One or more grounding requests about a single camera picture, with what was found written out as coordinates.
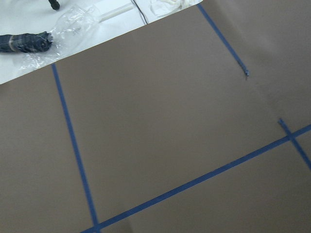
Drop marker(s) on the clear plastic wrap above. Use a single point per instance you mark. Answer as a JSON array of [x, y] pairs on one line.
[[71, 34]]

